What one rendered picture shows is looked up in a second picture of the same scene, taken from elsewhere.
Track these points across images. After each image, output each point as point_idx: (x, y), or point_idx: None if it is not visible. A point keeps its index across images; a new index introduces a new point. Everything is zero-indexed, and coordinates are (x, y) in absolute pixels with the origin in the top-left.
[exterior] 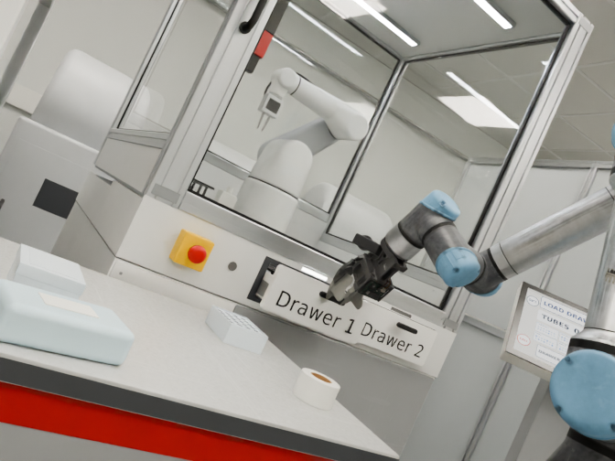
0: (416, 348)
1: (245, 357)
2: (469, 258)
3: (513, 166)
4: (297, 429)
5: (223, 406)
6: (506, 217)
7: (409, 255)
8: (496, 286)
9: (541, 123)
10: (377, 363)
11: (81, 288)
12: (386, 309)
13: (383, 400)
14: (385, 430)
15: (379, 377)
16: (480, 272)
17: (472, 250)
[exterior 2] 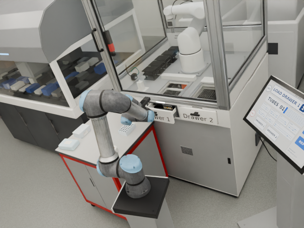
0: (209, 119)
1: (117, 139)
2: (121, 120)
3: (209, 34)
4: (91, 162)
5: (81, 157)
6: (221, 57)
7: None
8: (147, 120)
9: (210, 5)
10: (200, 125)
11: (78, 135)
12: (188, 108)
13: (211, 136)
14: (219, 145)
15: (204, 129)
16: (134, 119)
17: (127, 114)
